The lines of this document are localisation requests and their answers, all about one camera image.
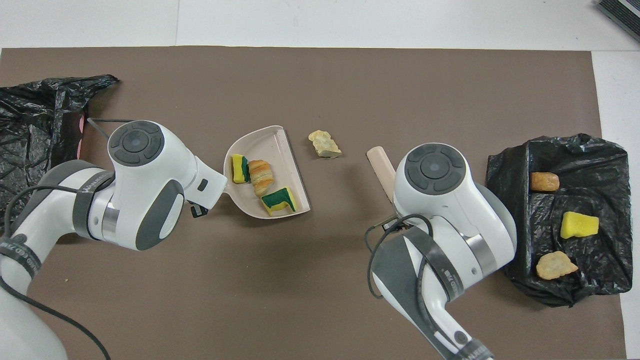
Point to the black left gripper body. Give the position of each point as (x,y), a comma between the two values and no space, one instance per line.
(199,210)

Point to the small yellow green sponge piece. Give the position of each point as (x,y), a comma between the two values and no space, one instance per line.
(240,168)

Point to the striped orange croissant piece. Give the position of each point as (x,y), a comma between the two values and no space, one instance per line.
(261,176)
(325,144)

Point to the large yellow green sponge piece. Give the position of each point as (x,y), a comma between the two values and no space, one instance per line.
(279,201)

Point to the beige plastic dustpan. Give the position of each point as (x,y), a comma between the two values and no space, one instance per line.
(265,145)

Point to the beige brush with black bristles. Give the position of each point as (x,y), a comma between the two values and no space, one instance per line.
(381,167)

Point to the brown bread nugget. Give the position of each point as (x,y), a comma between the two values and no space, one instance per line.
(545,181)

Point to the pale bread piece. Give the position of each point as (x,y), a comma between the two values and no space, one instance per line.
(555,266)

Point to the yellow sponge wedge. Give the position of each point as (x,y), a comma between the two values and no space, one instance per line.
(579,225)

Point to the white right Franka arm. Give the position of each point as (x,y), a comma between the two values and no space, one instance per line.
(440,200)

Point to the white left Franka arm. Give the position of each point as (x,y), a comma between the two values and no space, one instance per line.
(135,200)

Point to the pink plastic bin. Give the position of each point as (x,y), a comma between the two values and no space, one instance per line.
(80,125)

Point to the black bag over pink bin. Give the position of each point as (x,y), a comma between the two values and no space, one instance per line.
(30,115)

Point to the black bag lined bin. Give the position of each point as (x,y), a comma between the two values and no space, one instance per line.
(600,170)

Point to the brown paper table mat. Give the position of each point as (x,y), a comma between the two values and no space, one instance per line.
(300,300)

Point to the dark ribbed device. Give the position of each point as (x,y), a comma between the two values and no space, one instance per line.
(622,12)

